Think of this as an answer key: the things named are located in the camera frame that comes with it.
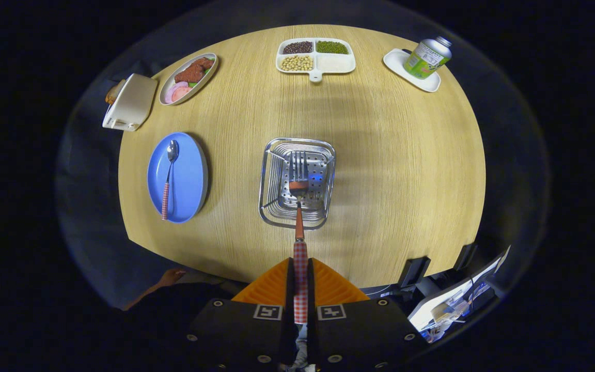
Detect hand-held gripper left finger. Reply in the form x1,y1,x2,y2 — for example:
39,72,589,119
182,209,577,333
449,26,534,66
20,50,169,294
184,257,298,372

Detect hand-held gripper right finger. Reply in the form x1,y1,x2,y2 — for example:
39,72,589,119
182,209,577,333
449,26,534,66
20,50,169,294
308,257,430,370

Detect red checkered handle fork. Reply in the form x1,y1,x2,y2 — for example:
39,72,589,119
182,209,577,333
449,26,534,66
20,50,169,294
288,150,310,324

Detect red checkered handle spoon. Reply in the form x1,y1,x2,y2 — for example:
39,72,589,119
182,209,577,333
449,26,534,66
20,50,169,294
161,139,179,221

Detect black stand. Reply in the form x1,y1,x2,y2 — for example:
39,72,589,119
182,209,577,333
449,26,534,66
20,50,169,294
398,256,431,289

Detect computer monitor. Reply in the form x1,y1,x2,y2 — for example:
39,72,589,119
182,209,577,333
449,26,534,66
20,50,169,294
409,245,511,332

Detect blue round plate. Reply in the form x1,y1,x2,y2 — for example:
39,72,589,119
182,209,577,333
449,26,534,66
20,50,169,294
147,132,209,224

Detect oval grey food plate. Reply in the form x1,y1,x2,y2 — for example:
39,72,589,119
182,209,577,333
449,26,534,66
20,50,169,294
159,53,219,106

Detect yellow soybeans pile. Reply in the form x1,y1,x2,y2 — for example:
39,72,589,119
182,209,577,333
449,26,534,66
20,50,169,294
280,55,314,72

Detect pink ham slices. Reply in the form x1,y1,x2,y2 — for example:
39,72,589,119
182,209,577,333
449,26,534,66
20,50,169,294
165,81,193,103

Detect white compartment tray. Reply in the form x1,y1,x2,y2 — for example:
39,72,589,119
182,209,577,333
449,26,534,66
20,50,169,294
276,37,356,83

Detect brown meat pieces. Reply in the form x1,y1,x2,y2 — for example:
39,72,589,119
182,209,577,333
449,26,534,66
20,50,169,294
175,57,214,83

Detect green beans pile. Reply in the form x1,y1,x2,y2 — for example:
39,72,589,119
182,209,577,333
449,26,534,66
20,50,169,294
316,40,349,55

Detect white toaster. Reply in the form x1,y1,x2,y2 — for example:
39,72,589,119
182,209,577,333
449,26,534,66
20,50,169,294
102,73,158,132

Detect white square dish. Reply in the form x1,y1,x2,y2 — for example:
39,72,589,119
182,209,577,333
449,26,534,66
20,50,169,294
383,48,441,92

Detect green label metal bottle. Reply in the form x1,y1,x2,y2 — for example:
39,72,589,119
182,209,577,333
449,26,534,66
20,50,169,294
403,36,452,79

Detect brown toast slice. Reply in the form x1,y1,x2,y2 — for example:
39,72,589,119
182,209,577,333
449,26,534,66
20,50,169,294
105,79,127,104

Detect metal wire basket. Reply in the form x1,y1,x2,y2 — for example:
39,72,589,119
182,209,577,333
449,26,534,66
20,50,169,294
259,137,336,229

